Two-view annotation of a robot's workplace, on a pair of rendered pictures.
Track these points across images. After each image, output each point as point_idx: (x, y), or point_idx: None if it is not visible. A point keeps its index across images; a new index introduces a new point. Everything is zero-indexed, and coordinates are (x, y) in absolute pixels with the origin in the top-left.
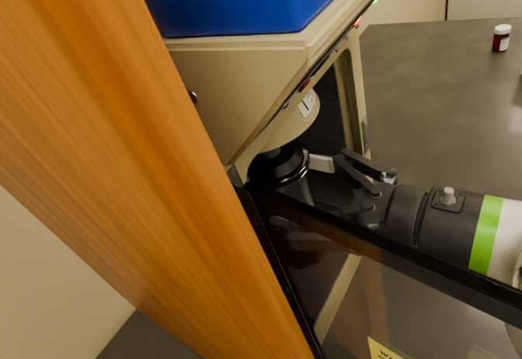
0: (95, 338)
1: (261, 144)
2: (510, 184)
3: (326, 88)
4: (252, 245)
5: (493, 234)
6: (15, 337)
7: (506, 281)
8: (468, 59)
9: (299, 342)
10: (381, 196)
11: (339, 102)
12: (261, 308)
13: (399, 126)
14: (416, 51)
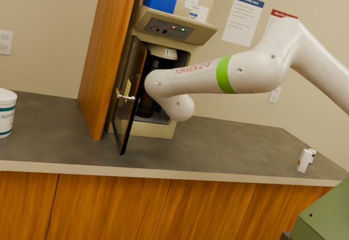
0: (59, 93)
1: (146, 40)
2: (227, 164)
3: (182, 64)
4: (126, 26)
5: None
6: (51, 63)
7: None
8: (290, 155)
9: (118, 60)
10: None
11: None
12: (119, 38)
13: (225, 140)
14: (278, 142)
